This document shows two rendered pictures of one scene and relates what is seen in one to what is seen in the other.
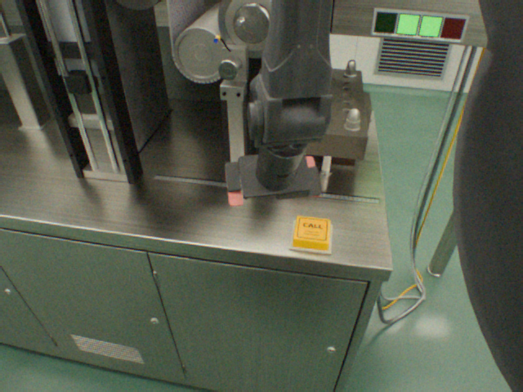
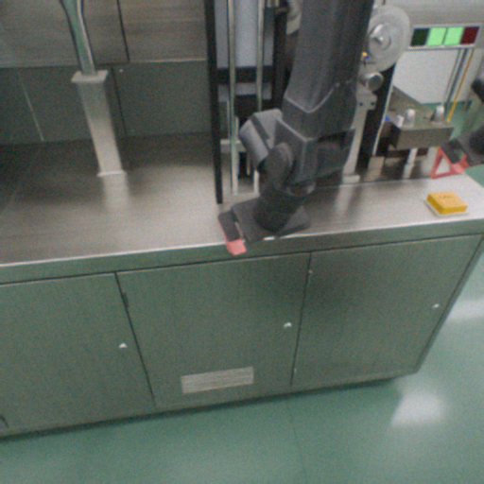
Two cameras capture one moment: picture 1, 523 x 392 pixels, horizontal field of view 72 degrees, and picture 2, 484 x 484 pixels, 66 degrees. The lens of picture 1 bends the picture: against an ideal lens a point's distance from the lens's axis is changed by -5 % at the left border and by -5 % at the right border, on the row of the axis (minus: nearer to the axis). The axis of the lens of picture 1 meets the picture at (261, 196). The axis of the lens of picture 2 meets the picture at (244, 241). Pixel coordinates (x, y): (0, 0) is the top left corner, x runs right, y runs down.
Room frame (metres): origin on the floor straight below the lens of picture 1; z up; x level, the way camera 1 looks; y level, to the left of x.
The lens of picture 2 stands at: (-0.06, 0.66, 1.46)
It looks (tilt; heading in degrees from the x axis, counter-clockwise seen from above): 40 degrees down; 341
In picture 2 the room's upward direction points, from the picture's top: straight up
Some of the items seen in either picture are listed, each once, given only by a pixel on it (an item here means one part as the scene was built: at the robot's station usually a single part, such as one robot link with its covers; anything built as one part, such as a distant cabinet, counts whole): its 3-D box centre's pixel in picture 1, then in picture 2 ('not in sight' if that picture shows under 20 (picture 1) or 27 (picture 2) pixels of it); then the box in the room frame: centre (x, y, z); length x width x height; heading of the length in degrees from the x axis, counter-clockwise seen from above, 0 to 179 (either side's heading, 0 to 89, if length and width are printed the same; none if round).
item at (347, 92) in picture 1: (332, 106); (392, 112); (0.92, -0.19, 1.00); 0.40 x 0.16 x 0.06; 170
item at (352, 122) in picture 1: (353, 118); (438, 113); (0.75, -0.21, 1.05); 0.04 x 0.04 x 0.04
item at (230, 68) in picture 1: (229, 69); (372, 81); (0.72, 0.06, 1.18); 0.04 x 0.02 x 0.04; 80
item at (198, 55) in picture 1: (216, 37); not in sight; (0.94, 0.11, 1.17); 0.26 x 0.12 x 0.12; 170
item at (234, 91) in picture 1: (235, 117); (356, 126); (0.76, 0.06, 1.05); 0.06 x 0.05 x 0.31; 170
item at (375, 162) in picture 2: not in sight; (357, 143); (0.90, -0.07, 0.92); 0.28 x 0.04 x 0.04; 170
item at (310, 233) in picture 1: (311, 233); (446, 202); (0.53, -0.10, 0.91); 0.07 x 0.07 x 0.02; 80
